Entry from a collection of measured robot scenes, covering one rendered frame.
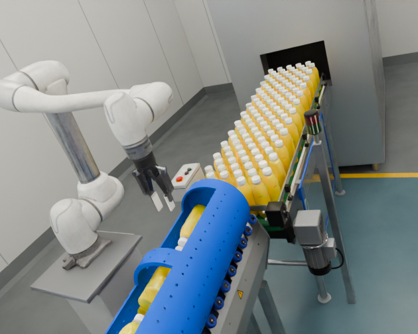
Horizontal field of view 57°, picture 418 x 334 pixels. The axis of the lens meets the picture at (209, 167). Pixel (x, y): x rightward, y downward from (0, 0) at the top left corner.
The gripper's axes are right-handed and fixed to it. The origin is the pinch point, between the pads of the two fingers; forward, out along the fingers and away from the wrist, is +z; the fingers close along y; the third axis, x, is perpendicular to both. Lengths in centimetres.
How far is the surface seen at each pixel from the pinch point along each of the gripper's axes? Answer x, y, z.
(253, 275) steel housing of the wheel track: 9, 19, 46
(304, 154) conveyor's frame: 93, 27, 41
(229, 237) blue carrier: 2.2, 19.3, 19.0
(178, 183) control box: 42, -23, 21
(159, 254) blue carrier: -18.5, 5.1, 7.1
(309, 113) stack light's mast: 67, 41, 5
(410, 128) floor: 276, 81, 130
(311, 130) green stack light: 65, 41, 12
